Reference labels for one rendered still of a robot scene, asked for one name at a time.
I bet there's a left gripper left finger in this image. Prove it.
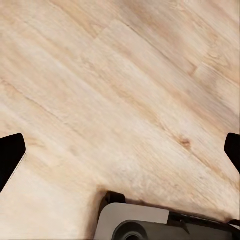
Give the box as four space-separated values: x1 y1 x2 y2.
0 133 26 193

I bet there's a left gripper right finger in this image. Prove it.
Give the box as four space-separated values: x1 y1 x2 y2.
224 132 240 173

